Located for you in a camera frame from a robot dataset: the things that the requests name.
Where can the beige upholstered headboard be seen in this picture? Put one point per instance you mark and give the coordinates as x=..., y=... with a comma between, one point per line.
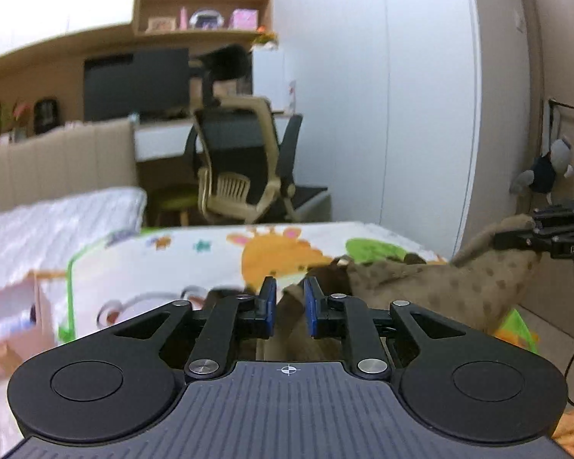
x=68, y=161

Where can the beige mesh office chair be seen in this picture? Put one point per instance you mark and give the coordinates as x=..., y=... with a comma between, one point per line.
x=246, y=168

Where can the pink cardboard box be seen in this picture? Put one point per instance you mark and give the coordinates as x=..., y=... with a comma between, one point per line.
x=26, y=327

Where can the brown polka dot dress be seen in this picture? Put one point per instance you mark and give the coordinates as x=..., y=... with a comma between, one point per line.
x=479, y=287

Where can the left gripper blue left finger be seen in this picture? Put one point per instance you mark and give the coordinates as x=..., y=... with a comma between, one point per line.
x=228, y=318

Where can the colourful cartoon play mat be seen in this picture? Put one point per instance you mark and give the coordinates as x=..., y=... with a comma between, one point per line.
x=126, y=275

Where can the black round appliance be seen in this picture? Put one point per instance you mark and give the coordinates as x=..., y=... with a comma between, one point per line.
x=46, y=115

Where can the grey hanging plush toy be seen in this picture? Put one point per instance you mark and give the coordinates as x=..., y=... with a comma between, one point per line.
x=545, y=171

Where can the black computer monitor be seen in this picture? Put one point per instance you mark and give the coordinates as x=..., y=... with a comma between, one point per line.
x=149, y=82

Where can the white quilted bedsheet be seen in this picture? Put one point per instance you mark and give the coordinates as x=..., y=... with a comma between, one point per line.
x=41, y=239

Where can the potted plant red leaves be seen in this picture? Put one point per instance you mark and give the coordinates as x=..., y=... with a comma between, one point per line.
x=14, y=121

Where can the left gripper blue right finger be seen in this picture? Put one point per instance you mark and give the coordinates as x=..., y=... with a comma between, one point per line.
x=359, y=329

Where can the wooden wall shelf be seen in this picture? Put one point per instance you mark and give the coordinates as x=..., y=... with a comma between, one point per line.
x=218, y=20

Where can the green round stool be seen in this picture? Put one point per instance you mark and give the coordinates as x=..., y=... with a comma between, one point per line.
x=178, y=202

